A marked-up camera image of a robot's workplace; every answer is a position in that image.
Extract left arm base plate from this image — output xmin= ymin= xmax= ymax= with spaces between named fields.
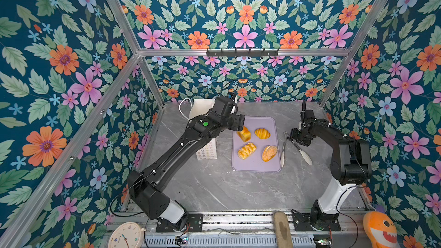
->
xmin=156 ymin=213 xmax=204 ymax=233

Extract white paper gift bag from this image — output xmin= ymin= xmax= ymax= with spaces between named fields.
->
xmin=178 ymin=98 xmax=218 ymax=160

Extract braided golden bread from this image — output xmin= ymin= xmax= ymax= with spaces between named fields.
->
xmin=237 ymin=142 xmax=257 ymax=160

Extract rectangular loaf bread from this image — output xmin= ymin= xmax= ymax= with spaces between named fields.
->
xmin=237 ymin=126 xmax=252 ymax=143

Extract wooden handle brush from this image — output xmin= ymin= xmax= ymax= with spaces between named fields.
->
xmin=273 ymin=211 xmax=294 ymax=248

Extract lilac rectangular tray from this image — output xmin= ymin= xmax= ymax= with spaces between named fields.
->
xmin=232 ymin=116 xmax=281 ymax=173

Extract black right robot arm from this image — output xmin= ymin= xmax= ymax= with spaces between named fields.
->
xmin=288 ymin=101 xmax=372 ymax=218

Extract black wall hook rail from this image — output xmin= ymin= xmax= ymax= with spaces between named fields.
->
xmin=206 ymin=48 xmax=279 ymax=58

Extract oval sesame bread roll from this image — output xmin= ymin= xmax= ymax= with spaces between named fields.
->
xmin=262 ymin=145 xmax=278 ymax=162

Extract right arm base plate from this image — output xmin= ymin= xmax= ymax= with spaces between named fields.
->
xmin=291 ymin=208 xmax=341 ymax=231

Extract cream round clock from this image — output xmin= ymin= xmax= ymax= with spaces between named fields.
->
xmin=107 ymin=222 xmax=146 ymax=248

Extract round yellow ridged bun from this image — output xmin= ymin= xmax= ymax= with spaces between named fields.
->
xmin=254 ymin=127 xmax=271 ymax=140

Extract orange shark plush toy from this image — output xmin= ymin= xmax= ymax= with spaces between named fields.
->
xmin=363 ymin=211 xmax=400 ymax=248

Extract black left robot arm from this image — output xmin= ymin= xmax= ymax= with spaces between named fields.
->
xmin=127 ymin=92 xmax=245 ymax=226

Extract white metal tongs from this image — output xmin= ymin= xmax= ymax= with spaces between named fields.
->
xmin=280 ymin=131 xmax=314 ymax=168

